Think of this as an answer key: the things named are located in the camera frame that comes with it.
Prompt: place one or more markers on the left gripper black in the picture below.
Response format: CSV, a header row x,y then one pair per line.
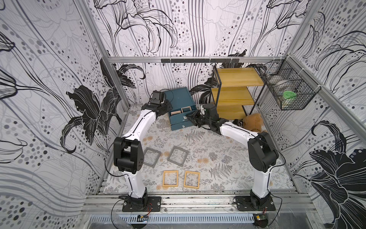
x,y
168,107

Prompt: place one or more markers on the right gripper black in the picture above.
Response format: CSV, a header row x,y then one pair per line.
x,y
196,118

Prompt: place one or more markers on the pink brooch box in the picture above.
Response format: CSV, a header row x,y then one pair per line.
x,y
186,109
176,112

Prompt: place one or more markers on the teal top drawer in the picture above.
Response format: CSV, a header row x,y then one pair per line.
x,y
179,115

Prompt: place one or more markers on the teal drawer cabinet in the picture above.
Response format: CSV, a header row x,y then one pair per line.
x,y
179,98

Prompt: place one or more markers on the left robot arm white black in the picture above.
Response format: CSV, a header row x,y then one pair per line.
x,y
128,153

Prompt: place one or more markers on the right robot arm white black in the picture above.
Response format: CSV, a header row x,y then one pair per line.
x,y
262,153

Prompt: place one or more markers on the grey brooch box right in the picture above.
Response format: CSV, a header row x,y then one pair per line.
x,y
178,156

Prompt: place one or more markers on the grey brooch box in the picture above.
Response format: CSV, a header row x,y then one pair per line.
x,y
178,156
151,157

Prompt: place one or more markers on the grey brooch box left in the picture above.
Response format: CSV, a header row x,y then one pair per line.
x,y
151,157

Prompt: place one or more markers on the yellow brooch box right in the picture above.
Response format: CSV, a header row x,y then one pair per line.
x,y
192,180

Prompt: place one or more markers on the yellow brooch box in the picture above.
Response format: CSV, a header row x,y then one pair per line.
x,y
192,180
170,178

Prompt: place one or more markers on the yellow brooch box left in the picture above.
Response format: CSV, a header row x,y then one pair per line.
x,y
170,178

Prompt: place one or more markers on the striped black white sock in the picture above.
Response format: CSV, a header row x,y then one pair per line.
x,y
238,122

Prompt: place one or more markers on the yellow black shelf rack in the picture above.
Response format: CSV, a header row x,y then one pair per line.
x,y
230,90

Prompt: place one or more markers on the brown teddy bear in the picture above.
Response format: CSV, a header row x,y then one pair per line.
x,y
253,122

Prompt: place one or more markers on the white bowl in basket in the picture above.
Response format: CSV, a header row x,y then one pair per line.
x,y
283,83

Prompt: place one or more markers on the green lid container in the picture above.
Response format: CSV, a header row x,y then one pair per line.
x,y
288,97

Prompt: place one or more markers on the black bar on wall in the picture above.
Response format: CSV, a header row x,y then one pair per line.
x,y
197,60

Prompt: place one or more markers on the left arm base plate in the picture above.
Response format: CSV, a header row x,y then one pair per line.
x,y
151,203

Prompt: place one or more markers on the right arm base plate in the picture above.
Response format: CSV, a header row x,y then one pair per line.
x,y
252,203

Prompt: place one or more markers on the black wire basket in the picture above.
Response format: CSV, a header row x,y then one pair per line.
x,y
278,70

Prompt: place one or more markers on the aluminium rail frame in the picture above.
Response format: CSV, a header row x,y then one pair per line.
x,y
285,202

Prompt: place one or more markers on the white slotted cable duct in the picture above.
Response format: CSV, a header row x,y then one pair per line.
x,y
176,218

